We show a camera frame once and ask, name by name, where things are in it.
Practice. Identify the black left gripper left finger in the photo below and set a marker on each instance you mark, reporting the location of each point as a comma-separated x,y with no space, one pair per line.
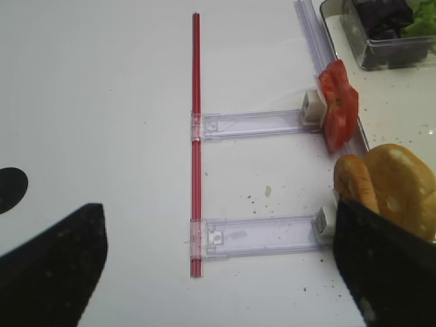
49,280

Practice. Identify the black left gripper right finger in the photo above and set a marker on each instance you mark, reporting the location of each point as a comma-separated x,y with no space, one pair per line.
389,272

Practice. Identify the bun slice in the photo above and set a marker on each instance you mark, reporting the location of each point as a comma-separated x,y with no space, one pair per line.
404,187
352,181

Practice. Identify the red tomato slices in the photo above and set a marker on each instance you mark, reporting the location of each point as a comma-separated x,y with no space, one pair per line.
341,119

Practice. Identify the green lettuce leaves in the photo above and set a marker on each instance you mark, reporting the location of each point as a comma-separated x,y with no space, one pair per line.
424,19

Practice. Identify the white front left pusher block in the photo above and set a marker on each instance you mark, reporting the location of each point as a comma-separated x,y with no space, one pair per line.
324,223

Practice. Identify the white pusher block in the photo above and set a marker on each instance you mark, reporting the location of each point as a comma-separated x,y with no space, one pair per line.
313,109
324,223

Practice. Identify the cream metal tray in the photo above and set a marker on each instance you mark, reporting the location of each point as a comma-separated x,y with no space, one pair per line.
396,105

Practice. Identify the clear left front pusher track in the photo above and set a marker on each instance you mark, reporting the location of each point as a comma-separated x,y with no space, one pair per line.
234,238

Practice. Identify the clear pusher track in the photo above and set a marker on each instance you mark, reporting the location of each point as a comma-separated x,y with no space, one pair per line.
209,127
234,238

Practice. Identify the white rear left pusher block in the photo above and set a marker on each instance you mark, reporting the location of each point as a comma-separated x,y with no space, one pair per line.
313,109

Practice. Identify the clear left rear pusher track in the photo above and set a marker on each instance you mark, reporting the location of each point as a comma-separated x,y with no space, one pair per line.
209,127

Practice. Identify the clear plastic salad box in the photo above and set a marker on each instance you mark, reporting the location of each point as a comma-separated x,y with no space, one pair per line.
357,38

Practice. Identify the purple cabbage leaves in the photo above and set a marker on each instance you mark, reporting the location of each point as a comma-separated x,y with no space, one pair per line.
382,22

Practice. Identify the clear left long divider rail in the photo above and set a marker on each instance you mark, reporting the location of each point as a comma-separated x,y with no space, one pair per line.
322,53

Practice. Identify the left red plastic rail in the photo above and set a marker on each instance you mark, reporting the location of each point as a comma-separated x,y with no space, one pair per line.
196,151

